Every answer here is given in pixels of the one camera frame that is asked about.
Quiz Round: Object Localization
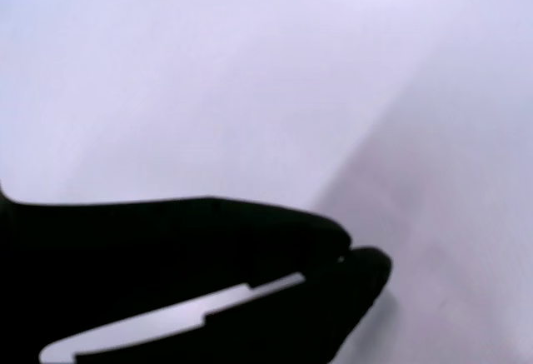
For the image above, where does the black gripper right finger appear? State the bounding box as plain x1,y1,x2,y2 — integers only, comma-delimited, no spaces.
73,246,394,364

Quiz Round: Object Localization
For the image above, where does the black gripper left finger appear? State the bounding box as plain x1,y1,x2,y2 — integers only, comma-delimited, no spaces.
0,180,354,364

